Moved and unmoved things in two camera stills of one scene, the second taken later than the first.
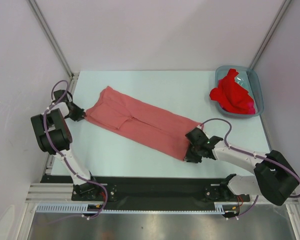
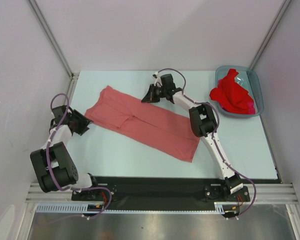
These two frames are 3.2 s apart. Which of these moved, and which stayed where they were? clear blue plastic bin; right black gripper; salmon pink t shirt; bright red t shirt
Moved: right black gripper
Stayed: bright red t shirt; clear blue plastic bin; salmon pink t shirt
